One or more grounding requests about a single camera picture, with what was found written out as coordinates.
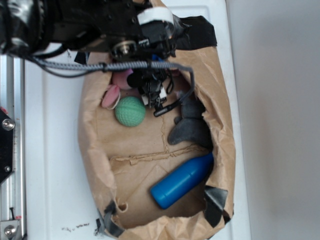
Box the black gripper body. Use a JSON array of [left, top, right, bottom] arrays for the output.
[[127, 69, 174, 117]]

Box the pink plush bunny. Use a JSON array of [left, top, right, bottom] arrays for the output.
[[100, 69, 181, 110]]

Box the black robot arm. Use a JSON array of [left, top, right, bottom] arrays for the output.
[[0, 0, 184, 117]]

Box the grey plush bunny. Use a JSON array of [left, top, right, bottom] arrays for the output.
[[167, 97, 213, 151]]

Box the green dimpled ball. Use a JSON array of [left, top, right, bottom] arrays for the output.
[[115, 96, 146, 127]]

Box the brown paper bag bin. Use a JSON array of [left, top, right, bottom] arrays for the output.
[[78, 46, 236, 240]]

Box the blue plastic bottle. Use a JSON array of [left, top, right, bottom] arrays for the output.
[[150, 152, 214, 210]]

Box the white plastic tray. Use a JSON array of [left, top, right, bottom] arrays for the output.
[[24, 0, 252, 240]]

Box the braided grey cable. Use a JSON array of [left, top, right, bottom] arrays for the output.
[[23, 55, 196, 106]]

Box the aluminium frame rail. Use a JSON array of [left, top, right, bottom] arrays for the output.
[[0, 55, 27, 240]]

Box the black mounting bracket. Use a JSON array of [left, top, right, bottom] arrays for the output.
[[0, 106, 16, 185]]

